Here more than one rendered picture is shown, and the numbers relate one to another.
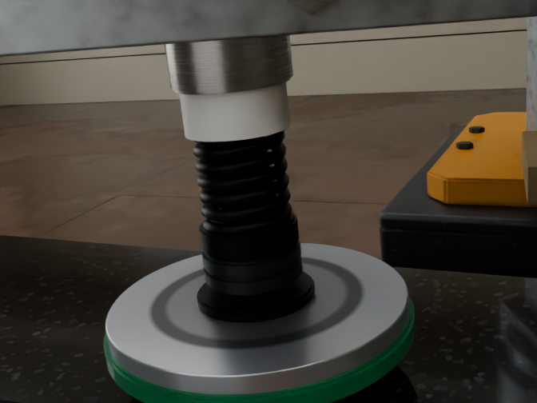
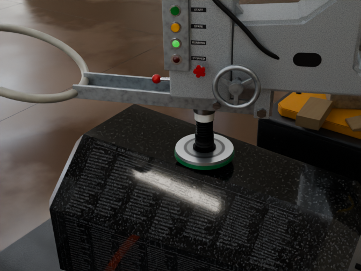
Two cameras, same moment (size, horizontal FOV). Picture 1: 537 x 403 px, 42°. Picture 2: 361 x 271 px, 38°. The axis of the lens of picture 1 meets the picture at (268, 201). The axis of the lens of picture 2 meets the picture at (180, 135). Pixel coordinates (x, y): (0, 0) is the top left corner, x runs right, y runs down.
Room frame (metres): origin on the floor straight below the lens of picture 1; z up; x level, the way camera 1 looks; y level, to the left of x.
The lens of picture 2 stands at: (-1.15, -0.22, 1.85)
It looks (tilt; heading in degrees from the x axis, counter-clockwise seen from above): 30 degrees down; 11
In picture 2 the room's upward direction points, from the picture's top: 1 degrees counter-clockwise
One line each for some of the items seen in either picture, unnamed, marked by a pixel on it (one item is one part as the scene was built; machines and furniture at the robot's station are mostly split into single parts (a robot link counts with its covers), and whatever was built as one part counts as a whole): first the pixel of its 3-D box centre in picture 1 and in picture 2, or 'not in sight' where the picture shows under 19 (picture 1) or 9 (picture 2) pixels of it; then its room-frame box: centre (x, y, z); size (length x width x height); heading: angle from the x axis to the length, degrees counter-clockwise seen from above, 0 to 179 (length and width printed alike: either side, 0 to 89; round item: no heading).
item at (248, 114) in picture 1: (234, 103); (204, 113); (0.46, 0.02, 1.00); 0.07 x 0.07 x 0.04
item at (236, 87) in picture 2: not in sight; (237, 83); (0.34, -0.10, 1.18); 0.15 x 0.10 x 0.15; 90
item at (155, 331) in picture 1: (257, 304); (204, 148); (0.46, 0.02, 0.86); 0.21 x 0.21 x 0.01
